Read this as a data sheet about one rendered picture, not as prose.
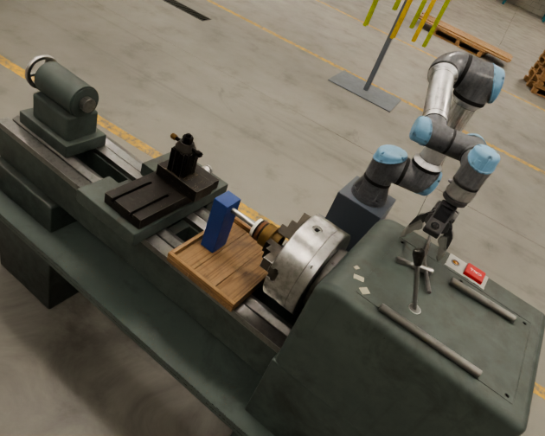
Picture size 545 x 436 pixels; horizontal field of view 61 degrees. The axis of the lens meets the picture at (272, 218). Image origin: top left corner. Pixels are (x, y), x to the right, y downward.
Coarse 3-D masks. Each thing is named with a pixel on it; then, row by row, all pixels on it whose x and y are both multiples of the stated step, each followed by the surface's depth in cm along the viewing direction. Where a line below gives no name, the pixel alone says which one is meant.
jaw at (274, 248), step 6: (270, 240) 150; (264, 246) 150; (270, 246) 148; (276, 246) 149; (264, 252) 147; (270, 252) 145; (276, 252) 146; (264, 258) 142; (270, 258) 142; (264, 264) 142; (270, 264) 141; (270, 270) 140; (276, 270) 139; (270, 276) 141; (276, 276) 140
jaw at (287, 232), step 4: (304, 216) 151; (308, 216) 151; (300, 220) 151; (304, 220) 151; (292, 224) 152; (296, 224) 152; (300, 224) 151; (280, 228) 153; (284, 228) 152; (288, 228) 152; (292, 228) 152; (296, 228) 151; (280, 232) 152; (284, 232) 152; (288, 232) 152; (292, 232) 151; (288, 236) 152
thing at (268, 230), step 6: (264, 222) 154; (258, 228) 153; (264, 228) 152; (270, 228) 152; (276, 228) 152; (252, 234) 154; (258, 234) 153; (264, 234) 151; (270, 234) 151; (276, 234) 152; (258, 240) 153; (264, 240) 152; (276, 240) 151; (282, 240) 156
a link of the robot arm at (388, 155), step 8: (376, 152) 178; (384, 152) 175; (392, 152) 176; (400, 152) 177; (376, 160) 177; (384, 160) 175; (392, 160) 174; (400, 160) 174; (408, 160) 177; (368, 168) 183; (376, 168) 178; (384, 168) 176; (392, 168) 176; (400, 168) 176; (368, 176) 182; (376, 176) 180; (384, 176) 178; (392, 176) 178; (400, 176) 177; (384, 184) 181
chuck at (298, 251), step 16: (304, 224) 140; (320, 224) 142; (288, 240) 138; (304, 240) 137; (320, 240) 138; (288, 256) 137; (304, 256) 136; (288, 272) 137; (272, 288) 142; (288, 288) 138
